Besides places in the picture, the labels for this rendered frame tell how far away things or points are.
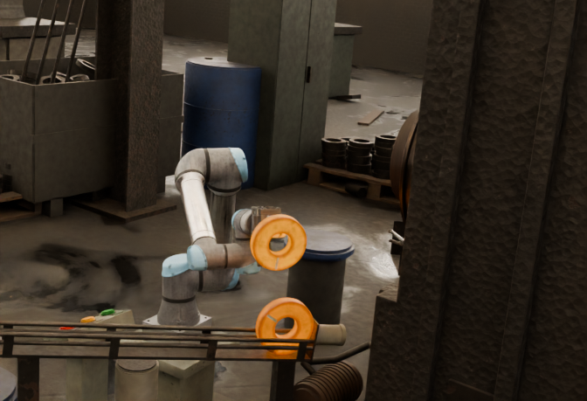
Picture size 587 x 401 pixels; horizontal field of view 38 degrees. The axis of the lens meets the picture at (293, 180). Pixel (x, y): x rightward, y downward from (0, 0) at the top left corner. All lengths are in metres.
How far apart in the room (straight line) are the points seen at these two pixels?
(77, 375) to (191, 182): 0.68
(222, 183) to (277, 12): 3.24
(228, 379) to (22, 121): 2.35
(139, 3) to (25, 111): 0.91
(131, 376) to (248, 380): 1.13
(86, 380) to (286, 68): 3.86
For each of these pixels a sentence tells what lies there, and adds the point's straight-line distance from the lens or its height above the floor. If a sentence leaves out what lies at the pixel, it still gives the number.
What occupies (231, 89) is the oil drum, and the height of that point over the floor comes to 0.73.
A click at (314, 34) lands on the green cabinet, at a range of 6.27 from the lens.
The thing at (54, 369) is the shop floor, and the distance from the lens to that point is 3.56.
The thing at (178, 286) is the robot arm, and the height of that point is 0.52.
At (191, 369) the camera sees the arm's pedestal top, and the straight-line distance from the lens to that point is 2.94.
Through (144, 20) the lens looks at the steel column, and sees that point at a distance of 5.23.
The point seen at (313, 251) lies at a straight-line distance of 3.69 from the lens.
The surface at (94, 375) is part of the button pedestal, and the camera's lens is 2.56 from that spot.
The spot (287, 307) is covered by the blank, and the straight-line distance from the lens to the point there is 2.24.
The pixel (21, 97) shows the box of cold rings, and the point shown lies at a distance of 5.20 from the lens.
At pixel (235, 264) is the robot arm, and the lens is 2.54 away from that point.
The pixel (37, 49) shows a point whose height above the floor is 0.72.
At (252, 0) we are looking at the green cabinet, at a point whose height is 1.33.
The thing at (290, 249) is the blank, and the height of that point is 0.89.
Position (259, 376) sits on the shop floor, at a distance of 3.52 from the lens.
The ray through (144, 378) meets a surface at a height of 0.50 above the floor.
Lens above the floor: 1.65
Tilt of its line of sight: 15 degrees down
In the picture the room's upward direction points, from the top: 5 degrees clockwise
